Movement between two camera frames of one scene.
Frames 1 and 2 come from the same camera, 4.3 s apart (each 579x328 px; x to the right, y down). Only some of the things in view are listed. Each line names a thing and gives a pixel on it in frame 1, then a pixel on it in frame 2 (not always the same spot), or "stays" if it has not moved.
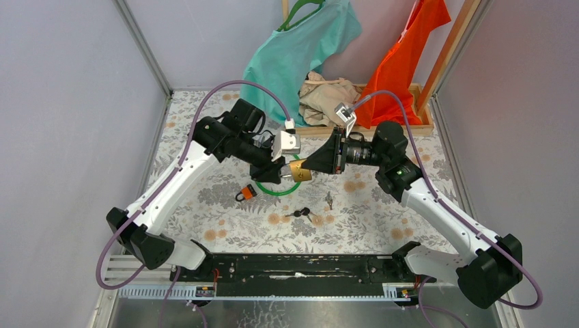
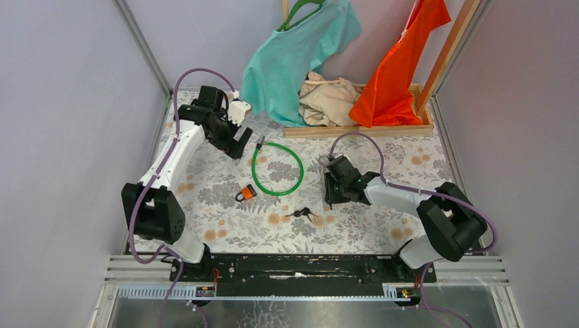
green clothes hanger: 299,3 stays
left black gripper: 267,171 to 234,152
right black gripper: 328,158 to 330,197
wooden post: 448,56 stays
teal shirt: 284,59 stays
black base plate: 302,269 stays
